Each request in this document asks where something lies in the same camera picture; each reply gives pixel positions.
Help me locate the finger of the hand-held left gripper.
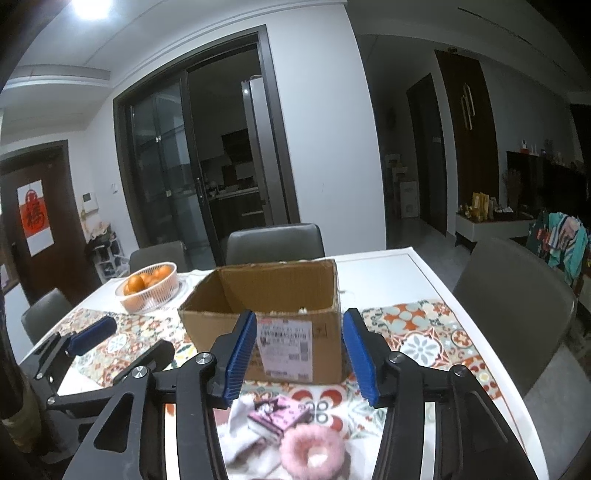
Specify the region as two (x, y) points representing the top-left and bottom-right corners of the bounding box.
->
(46, 340), (176, 418)
(33, 315), (117, 385)

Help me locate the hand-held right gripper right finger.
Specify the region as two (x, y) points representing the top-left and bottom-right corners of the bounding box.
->
(342, 308), (539, 480)

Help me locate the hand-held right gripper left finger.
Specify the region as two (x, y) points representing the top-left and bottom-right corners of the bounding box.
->
(62, 310), (258, 480)

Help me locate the brown cardboard box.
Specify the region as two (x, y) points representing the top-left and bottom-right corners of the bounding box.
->
(178, 258), (346, 385)

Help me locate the white cloth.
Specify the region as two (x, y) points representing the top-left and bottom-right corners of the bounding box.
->
(217, 392), (287, 480)

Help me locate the grey dining chair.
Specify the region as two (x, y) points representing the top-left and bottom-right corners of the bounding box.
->
(129, 241), (188, 278)
(452, 237), (578, 398)
(226, 223), (325, 267)
(21, 288), (74, 344)

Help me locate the white slotted plastic basket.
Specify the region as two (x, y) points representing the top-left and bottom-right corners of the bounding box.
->
(115, 261), (180, 315)

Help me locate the patterned table mat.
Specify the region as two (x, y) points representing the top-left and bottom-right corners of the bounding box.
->
(44, 272), (502, 480)

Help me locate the pile of oranges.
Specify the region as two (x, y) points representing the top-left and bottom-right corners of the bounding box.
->
(122, 267), (172, 296)

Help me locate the pink printed small box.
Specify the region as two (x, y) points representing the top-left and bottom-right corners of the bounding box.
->
(247, 394), (312, 444)

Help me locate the cluttered shoe rack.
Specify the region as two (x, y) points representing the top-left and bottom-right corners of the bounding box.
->
(84, 220), (131, 283)

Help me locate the fluffy pink scrunchie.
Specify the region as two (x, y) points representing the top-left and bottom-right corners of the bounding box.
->
(280, 425), (347, 479)

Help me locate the dark wooden door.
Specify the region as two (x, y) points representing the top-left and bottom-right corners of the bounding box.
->
(0, 141), (89, 305)

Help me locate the red and white door poster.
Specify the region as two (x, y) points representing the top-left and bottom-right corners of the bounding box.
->
(17, 181), (55, 257)

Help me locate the low white cabinet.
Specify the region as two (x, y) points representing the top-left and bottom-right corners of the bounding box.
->
(455, 210), (546, 254)

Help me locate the dark framed sliding glass door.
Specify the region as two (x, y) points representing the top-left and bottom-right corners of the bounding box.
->
(113, 25), (301, 269)

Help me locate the yellow gift box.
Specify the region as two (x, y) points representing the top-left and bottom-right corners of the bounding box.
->
(471, 191), (493, 219)

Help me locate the dark interior door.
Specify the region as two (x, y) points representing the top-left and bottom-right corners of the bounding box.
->
(406, 74), (448, 237)

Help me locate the colourful clothes pile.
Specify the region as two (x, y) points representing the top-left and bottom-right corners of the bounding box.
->
(526, 210), (590, 283)

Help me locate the tall brown cabinet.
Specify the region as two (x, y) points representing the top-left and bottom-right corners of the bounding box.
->
(434, 50), (507, 232)

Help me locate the dark television unit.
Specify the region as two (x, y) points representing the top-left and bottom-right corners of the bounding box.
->
(506, 150), (591, 219)

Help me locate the round ceiling light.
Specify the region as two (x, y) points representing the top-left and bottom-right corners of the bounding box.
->
(75, 0), (112, 20)

